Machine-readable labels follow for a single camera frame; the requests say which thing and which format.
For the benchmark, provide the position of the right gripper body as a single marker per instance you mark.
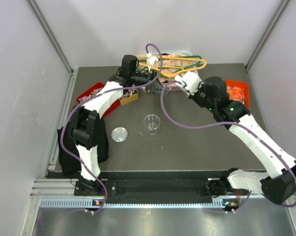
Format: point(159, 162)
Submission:
point(199, 98)

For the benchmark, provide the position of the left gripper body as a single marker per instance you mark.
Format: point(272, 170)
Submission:
point(141, 79)

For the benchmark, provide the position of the clear glass jar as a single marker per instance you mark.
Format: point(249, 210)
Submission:
point(150, 125)

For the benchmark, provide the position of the orange candy tray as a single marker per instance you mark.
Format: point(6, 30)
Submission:
point(238, 91)

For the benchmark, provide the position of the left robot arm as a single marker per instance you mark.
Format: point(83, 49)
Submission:
point(87, 126)

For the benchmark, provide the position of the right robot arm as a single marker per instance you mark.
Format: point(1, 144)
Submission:
point(278, 182)

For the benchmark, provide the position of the yellow clothes hanger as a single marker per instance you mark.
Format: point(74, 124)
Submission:
point(177, 66)

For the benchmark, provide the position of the gold candy tin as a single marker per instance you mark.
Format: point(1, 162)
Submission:
point(130, 96)

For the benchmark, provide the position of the floral fabric item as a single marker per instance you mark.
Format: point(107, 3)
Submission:
point(172, 65)

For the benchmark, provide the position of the white plastic basket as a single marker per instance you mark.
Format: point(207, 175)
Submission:
point(202, 64)

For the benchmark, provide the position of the green clothes hanger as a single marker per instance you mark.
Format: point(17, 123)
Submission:
point(187, 62)

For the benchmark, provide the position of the red candy tray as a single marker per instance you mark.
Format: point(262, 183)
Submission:
point(101, 98)

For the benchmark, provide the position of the silver jar lid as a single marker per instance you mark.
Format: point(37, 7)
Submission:
point(119, 134)

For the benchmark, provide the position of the black cloth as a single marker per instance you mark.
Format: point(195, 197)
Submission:
point(70, 165)

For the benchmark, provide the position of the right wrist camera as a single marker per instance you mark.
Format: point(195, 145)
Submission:
point(189, 82)

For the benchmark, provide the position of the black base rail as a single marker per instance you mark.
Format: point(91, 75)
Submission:
point(154, 187)

